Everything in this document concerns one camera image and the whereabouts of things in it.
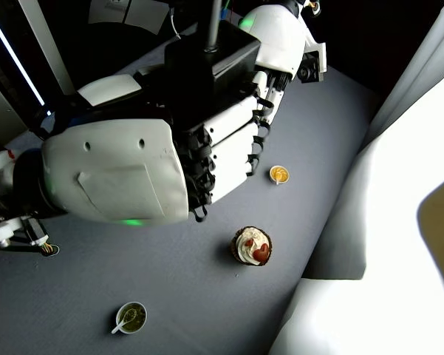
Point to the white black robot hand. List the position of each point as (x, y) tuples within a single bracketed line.
[(280, 37), (114, 166)]

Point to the grey table cloth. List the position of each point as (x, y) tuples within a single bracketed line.
[(170, 277)]

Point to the small bowl with yellow food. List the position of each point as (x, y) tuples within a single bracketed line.
[(279, 175)]

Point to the bright light strip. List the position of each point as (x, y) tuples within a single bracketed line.
[(14, 55)]

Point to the white flat panel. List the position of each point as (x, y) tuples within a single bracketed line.
[(133, 15)]

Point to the small bowl with green soup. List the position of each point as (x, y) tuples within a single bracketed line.
[(133, 318)]

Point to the toy cupcake with white cream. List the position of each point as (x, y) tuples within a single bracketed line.
[(251, 246)]

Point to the white backdrop cloth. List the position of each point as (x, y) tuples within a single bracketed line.
[(391, 185)]

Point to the beige board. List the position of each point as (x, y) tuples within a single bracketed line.
[(439, 240)]

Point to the white metal frame post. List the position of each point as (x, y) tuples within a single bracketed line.
[(46, 44)]

